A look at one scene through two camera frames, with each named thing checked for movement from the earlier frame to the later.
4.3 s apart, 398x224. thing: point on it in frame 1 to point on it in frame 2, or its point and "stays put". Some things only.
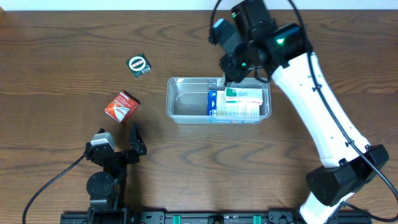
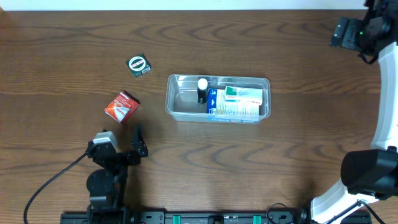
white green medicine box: x=247 y=95 stays put
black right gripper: x=232 y=71 to x=351 y=35
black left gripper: x=121 y=155 stays put
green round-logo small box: x=138 y=65 stays put
